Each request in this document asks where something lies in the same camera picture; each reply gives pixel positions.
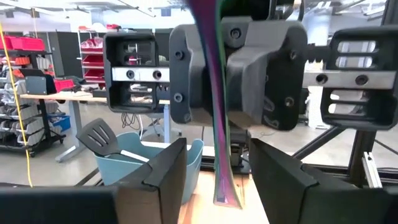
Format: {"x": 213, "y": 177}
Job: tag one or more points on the small red bin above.
{"x": 63, "y": 84}

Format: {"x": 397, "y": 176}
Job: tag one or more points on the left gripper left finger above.
{"x": 149, "y": 199}

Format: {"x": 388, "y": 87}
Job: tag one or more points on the black slotted spatula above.
{"x": 99, "y": 137}

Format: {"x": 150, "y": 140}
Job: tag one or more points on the blue-grey plastic bin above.
{"x": 124, "y": 174}

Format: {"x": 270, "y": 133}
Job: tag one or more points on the wooden-top grey-leg desk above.
{"x": 62, "y": 96}

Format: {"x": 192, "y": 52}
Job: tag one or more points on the silver metal bracket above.
{"x": 371, "y": 171}

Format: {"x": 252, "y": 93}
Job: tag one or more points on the small blue bin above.
{"x": 62, "y": 122}

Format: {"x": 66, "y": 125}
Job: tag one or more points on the black cabinet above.
{"x": 65, "y": 53}

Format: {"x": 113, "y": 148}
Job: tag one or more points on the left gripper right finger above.
{"x": 295, "y": 199}

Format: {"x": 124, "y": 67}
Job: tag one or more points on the red drawer rack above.
{"x": 93, "y": 60}

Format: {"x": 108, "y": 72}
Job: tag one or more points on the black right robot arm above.
{"x": 258, "y": 7}

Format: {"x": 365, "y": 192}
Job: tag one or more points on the black shelving rack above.
{"x": 45, "y": 124}

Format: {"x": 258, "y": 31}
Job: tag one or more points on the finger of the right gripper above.
{"x": 387, "y": 59}
{"x": 133, "y": 36}

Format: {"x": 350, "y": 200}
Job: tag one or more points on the long red storage bin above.
{"x": 25, "y": 43}

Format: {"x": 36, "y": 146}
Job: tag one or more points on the grey equipment box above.
{"x": 35, "y": 85}

